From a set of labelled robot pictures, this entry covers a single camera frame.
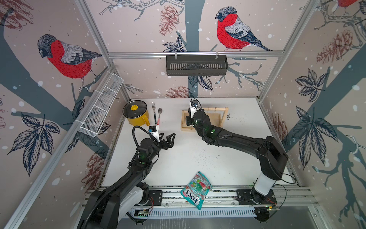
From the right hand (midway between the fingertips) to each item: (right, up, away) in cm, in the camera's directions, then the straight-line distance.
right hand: (189, 107), depth 82 cm
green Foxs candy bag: (+3, -44, -10) cm, 45 cm away
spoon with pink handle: (-23, -3, +30) cm, 38 cm away
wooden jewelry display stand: (+22, -6, +24) cm, 34 cm away
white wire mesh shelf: (-58, -6, +3) cm, 58 cm away
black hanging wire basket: (+6, +32, +21) cm, 39 cm away
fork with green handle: (-29, +2, +35) cm, 46 cm away
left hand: (-10, -14, 0) cm, 18 cm away
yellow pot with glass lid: (-37, -3, +15) cm, 40 cm away
